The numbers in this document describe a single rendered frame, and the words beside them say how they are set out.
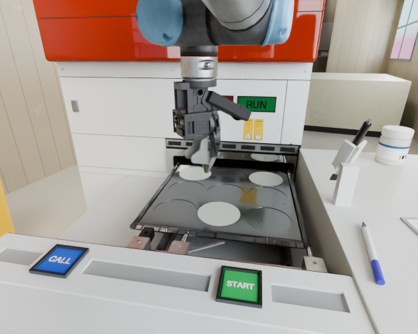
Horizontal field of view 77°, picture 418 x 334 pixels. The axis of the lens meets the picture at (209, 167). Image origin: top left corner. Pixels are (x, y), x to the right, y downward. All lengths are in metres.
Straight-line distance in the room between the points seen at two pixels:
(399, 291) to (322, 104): 4.60
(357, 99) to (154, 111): 4.31
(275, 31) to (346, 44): 6.93
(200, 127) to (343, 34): 6.85
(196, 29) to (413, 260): 0.46
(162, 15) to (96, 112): 0.64
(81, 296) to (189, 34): 0.39
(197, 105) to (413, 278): 0.45
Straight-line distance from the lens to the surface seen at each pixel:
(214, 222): 0.59
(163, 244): 0.62
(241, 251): 0.64
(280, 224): 0.60
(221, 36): 0.42
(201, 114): 0.54
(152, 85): 0.90
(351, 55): 7.31
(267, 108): 0.84
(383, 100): 5.02
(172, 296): 0.37
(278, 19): 0.39
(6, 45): 3.16
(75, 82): 1.03
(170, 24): 0.42
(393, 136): 0.83
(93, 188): 1.15
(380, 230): 0.54
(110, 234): 0.73
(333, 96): 4.94
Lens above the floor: 1.24
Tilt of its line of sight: 23 degrees down
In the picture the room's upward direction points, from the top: straight up
